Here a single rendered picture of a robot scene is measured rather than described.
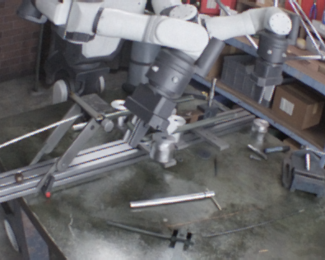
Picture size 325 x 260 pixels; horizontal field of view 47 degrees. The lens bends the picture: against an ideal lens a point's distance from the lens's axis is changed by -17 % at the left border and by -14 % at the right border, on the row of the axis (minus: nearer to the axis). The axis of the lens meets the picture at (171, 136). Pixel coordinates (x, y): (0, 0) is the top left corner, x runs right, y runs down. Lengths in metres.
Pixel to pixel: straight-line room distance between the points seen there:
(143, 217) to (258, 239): 0.24
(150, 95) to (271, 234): 0.39
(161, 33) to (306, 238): 0.54
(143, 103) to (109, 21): 0.20
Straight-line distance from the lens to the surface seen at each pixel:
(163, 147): 0.93
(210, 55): 0.90
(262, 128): 1.22
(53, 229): 0.80
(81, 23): 0.92
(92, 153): 0.97
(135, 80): 2.99
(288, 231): 0.91
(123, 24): 0.89
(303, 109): 2.40
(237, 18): 1.11
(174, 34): 0.86
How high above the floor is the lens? 1.43
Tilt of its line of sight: 29 degrees down
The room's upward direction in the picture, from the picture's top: 10 degrees clockwise
